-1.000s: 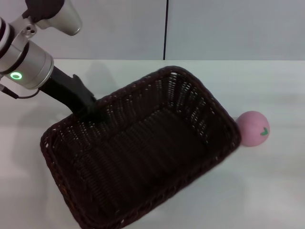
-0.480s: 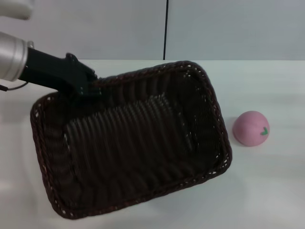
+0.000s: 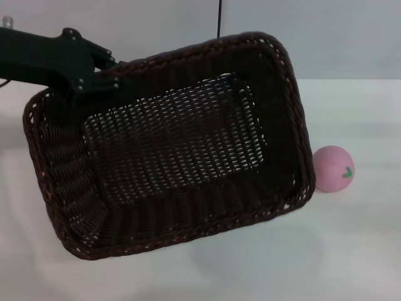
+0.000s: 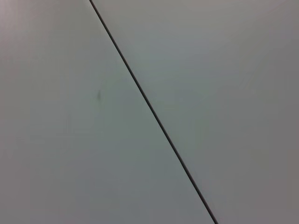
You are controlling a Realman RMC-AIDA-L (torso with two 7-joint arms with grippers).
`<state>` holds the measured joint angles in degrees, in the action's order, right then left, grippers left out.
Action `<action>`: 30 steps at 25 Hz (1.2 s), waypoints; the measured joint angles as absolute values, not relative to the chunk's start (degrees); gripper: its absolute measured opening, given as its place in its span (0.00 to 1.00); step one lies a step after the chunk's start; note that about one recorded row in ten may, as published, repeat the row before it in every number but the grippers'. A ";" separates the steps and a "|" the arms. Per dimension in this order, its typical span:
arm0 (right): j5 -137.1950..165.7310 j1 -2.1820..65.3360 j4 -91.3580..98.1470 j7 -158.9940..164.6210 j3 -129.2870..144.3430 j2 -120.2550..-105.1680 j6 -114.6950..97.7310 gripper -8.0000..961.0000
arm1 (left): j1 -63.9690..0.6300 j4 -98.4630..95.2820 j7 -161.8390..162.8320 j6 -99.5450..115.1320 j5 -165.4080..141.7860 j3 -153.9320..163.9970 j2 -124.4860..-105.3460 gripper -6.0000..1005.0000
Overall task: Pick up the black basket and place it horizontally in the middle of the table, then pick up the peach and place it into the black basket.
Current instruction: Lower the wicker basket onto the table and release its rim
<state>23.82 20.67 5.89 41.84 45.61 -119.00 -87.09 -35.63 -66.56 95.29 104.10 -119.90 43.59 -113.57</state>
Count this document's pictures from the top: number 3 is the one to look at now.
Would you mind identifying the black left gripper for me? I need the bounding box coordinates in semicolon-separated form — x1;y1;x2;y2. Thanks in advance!
0;27;127;97

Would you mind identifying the dark brown woven basket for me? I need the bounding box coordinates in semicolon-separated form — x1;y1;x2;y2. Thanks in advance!
22;31;316;261

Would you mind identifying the pink toy peach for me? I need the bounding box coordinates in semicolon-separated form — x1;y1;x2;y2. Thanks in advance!
312;145;355;193

